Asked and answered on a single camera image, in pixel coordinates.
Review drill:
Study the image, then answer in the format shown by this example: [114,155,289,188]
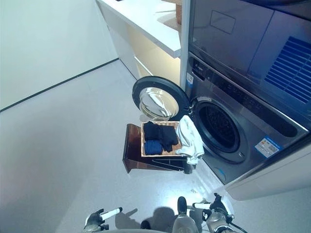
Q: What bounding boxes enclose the navy folded garment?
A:
[143,121,163,142]

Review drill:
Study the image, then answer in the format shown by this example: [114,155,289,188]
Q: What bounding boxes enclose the silver robot torso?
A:
[116,227,175,233]

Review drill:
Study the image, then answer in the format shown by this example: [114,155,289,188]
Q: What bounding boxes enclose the right robot leg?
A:
[172,196,195,233]

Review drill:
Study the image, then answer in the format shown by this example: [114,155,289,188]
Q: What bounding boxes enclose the white garment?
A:
[175,115,205,165]

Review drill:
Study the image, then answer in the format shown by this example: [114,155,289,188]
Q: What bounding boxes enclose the blue folded garment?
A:
[144,139,162,155]

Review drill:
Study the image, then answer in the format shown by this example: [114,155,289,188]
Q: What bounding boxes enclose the black garment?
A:
[159,126,180,153]

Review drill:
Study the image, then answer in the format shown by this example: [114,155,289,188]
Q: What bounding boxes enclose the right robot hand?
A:
[193,193,229,216]

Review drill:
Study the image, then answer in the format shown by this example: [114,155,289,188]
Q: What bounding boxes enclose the small wicker storage basket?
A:
[160,0,183,25]

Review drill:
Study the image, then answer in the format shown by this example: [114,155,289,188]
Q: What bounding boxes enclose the brown glossy stool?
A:
[123,123,195,174]

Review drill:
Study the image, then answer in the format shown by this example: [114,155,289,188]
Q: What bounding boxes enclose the rectangular wicker laundry basket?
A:
[140,120,188,158]

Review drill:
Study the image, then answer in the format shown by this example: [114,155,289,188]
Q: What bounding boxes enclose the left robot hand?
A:
[82,207,123,231]

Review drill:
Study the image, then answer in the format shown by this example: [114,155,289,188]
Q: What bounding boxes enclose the energy label sticker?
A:
[254,136,280,156]

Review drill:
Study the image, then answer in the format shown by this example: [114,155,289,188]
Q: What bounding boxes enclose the white counter cabinet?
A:
[95,0,182,81]

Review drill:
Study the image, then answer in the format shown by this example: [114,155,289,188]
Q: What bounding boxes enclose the round glass washer door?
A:
[132,76,190,121]

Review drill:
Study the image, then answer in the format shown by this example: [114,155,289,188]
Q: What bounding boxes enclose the grey stacked dryer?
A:
[188,0,311,104]

